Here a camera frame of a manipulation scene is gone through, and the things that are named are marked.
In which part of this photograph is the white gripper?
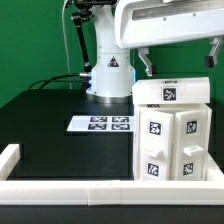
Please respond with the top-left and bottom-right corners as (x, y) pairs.
(115, 0), (224, 76)

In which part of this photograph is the white cabinet top block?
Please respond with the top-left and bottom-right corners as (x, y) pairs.
(132, 77), (210, 105)

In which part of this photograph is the white cabinet body box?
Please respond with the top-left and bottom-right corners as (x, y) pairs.
(133, 104), (212, 181)

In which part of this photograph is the white cabinet door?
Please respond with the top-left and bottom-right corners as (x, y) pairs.
(172, 109), (208, 181)
(139, 110), (173, 181)

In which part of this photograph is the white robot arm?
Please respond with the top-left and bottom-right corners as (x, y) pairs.
(87, 0), (224, 103)

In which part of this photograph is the white marker plate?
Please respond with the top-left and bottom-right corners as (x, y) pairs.
(67, 115), (134, 132)

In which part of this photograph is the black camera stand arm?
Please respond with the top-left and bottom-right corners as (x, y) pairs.
(71, 0), (117, 73)

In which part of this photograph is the white hanging cable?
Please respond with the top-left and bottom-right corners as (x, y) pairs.
(61, 0), (74, 90)

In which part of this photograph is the black cable bundle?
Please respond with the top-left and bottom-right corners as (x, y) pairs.
(27, 73), (92, 91)

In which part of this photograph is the white U-shaped fence frame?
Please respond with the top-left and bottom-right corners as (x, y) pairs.
(0, 144), (224, 205)

